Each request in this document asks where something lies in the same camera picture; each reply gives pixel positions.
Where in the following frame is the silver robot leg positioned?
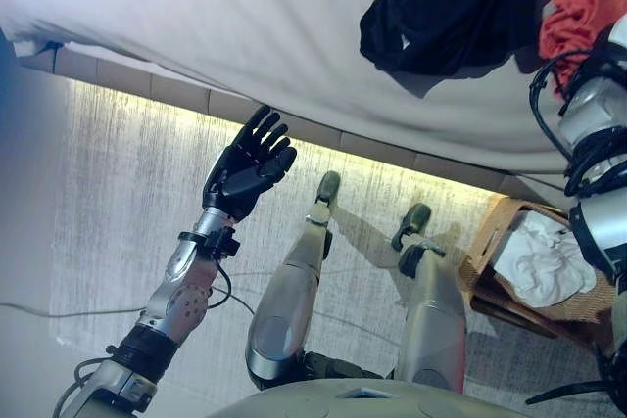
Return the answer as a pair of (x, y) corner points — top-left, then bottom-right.
(390, 202), (466, 395)
(244, 170), (342, 390)

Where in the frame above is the grey robot torso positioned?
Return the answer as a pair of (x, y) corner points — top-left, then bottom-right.
(210, 377), (530, 418)

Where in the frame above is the white garment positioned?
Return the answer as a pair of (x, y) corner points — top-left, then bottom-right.
(492, 209), (599, 309)

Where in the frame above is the thin black floor cable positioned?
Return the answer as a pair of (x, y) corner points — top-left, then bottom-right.
(0, 268), (275, 320)

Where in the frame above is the black garment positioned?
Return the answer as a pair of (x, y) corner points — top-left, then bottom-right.
(359, 0), (557, 76)

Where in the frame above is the beige upholstered bed frame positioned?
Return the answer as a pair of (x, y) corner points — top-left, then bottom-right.
(17, 40), (574, 194)

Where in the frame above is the bed with beige cover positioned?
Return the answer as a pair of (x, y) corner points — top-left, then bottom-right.
(0, 0), (627, 177)

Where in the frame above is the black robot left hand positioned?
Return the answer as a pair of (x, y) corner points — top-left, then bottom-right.
(201, 104), (299, 223)

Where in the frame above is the silver robot left leg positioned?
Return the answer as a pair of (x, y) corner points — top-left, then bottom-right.
(244, 170), (342, 390)

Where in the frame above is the brown wicker basket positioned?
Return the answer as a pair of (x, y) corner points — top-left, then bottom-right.
(458, 195), (618, 355)

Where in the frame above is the silver robot right leg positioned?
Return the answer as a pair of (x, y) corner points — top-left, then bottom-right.
(390, 202), (466, 395)

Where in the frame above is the orange garment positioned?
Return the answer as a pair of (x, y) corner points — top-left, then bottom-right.
(537, 0), (627, 99)

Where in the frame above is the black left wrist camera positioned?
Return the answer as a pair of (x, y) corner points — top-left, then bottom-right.
(210, 226), (241, 258)

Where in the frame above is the grey striped rug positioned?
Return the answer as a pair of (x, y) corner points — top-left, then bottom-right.
(46, 79), (627, 418)

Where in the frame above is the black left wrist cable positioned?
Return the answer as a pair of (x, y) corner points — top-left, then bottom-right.
(208, 260), (234, 310)

